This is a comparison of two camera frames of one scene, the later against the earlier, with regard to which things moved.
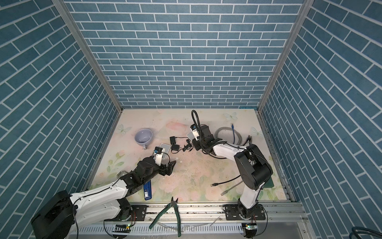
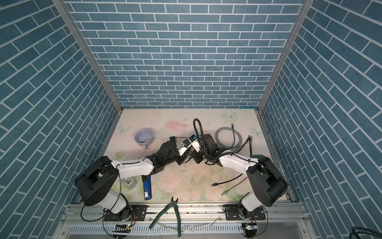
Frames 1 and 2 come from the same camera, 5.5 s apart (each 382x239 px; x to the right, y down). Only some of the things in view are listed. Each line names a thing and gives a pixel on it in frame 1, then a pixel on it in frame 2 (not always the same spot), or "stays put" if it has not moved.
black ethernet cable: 216,183 stays put
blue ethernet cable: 233,129 stays put
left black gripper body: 161,170 -> 180,159
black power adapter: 172,140 stays put
